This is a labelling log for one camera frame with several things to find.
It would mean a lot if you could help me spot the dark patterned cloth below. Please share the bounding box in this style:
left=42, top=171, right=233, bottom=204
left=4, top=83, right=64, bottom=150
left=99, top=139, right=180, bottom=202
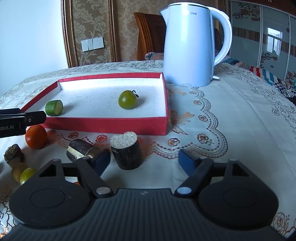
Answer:
left=273, top=81, right=296, bottom=99

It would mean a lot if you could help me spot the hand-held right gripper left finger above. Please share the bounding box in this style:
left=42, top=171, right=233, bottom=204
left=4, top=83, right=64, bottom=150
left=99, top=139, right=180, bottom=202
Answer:
left=38, top=149, right=114, bottom=198

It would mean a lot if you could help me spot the eggplant piece with cream face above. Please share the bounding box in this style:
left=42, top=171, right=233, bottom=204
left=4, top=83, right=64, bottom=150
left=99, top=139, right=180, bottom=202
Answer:
left=66, top=138, right=101, bottom=163

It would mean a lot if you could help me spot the embroidered white tablecloth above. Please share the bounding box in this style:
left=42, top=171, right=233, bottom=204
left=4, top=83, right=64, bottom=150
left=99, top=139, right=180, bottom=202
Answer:
left=0, top=61, right=296, bottom=234

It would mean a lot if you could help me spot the large eggplant piece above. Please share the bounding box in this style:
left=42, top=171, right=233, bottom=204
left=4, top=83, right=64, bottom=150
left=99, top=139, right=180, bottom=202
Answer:
left=110, top=131, right=142, bottom=170

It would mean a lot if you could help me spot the pink brown blanket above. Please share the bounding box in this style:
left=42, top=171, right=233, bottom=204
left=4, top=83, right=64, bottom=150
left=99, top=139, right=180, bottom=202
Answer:
left=145, top=52, right=164, bottom=61

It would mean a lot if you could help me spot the white electric kettle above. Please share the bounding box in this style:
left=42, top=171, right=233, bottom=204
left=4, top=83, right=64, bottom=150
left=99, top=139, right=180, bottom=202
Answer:
left=159, top=3, right=232, bottom=87

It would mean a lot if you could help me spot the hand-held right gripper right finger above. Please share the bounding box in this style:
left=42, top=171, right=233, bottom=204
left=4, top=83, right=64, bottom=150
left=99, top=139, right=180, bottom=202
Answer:
left=174, top=149, right=251, bottom=197

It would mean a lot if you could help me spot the red shallow cardboard box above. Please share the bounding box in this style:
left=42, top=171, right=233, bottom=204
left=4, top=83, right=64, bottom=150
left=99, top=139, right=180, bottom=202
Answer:
left=20, top=72, right=170, bottom=136

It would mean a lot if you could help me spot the floral sliding door wardrobe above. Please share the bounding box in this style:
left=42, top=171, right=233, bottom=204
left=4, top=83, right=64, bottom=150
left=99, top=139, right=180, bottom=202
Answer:
left=229, top=0, right=296, bottom=81

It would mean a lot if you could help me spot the wooden headboard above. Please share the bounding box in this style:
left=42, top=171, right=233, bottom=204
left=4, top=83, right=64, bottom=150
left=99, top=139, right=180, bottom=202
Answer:
left=134, top=12, right=222, bottom=61

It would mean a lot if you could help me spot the small pale yellow potato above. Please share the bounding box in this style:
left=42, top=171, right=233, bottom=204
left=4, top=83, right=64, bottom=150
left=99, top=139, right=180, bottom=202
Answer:
left=11, top=162, right=28, bottom=183

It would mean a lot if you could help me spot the green cucumber piece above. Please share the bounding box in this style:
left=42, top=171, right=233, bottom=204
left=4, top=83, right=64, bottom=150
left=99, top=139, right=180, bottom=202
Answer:
left=45, top=100, right=63, bottom=116

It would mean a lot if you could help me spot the eggplant piece with brown face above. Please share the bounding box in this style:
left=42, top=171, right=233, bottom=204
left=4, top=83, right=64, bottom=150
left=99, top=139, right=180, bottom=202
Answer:
left=3, top=144, right=24, bottom=168

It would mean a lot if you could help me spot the green tomato with stem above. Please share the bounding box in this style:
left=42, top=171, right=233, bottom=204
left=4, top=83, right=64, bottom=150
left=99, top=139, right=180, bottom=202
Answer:
left=118, top=90, right=139, bottom=110

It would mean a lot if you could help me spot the gilded wall moulding frame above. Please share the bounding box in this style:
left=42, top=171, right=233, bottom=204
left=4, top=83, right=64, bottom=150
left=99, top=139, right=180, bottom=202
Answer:
left=60, top=0, right=118, bottom=68

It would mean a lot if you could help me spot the white wall light switch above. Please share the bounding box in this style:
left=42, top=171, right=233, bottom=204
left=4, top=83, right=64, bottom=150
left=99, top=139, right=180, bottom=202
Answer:
left=81, top=37, right=104, bottom=52

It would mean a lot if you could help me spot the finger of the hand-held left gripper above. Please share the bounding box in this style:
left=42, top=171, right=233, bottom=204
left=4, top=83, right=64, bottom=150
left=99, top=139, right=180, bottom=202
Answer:
left=21, top=111, right=47, bottom=127

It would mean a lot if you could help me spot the striped colourful blanket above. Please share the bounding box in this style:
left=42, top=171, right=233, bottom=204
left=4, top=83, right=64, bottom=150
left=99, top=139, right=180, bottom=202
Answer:
left=220, top=56, right=296, bottom=93

